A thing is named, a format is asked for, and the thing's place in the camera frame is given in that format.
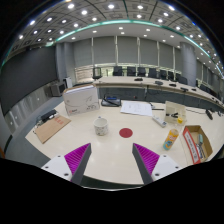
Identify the white power strip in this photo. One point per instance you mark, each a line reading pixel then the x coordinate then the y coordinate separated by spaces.
pixel 159 121

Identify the row of black office chairs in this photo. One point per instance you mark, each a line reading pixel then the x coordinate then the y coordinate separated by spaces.
pixel 131 71

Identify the black device beside envelope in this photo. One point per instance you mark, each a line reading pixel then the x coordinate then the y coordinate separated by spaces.
pixel 47 115

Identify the yellow-capped clear drink bottle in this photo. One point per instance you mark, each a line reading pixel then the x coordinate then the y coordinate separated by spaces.
pixel 170 140

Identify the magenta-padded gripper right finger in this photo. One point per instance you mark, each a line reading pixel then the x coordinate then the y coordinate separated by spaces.
pixel 146 159

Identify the white patterned paper cup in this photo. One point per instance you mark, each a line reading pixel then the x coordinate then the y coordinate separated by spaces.
pixel 101 126

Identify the black clip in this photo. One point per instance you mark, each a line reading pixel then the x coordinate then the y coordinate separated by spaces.
pixel 173 115

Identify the white printed paper sheet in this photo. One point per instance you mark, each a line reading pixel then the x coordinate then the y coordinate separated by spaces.
pixel 136 108

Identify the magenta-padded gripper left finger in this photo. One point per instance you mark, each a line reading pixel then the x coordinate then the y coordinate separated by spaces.
pixel 77 159

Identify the black conference console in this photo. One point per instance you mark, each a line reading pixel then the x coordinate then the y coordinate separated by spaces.
pixel 111 101

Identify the long curved conference desk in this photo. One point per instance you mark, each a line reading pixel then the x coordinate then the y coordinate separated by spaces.
pixel 126 81

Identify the white copy paper carton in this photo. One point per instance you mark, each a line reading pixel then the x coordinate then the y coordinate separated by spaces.
pixel 81 100

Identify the group of ceiling lights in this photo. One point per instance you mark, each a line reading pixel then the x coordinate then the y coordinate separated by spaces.
pixel 111 6

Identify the grey green small device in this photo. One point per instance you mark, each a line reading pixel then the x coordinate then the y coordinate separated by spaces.
pixel 200 138

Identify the white desk organizer box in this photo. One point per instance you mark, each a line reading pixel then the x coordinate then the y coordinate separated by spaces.
pixel 175 109

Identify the flat round red coaster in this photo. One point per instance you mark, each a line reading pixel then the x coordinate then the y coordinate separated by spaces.
pixel 126 132

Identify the open brown cardboard box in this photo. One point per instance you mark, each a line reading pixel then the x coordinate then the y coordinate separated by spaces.
pixel 193 146

